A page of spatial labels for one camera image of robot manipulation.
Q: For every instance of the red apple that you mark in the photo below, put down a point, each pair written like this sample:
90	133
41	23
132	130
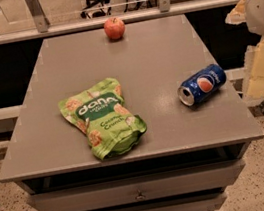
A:
114	28

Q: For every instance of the black office chair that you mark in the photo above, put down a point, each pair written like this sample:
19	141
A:
96	8

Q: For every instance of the green rice chip bag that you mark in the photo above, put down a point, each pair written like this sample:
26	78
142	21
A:
99	112

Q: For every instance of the blue pepsi can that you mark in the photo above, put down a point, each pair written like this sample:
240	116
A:
201	85

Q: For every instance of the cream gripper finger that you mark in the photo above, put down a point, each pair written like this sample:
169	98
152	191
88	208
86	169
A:
253	81
237	15

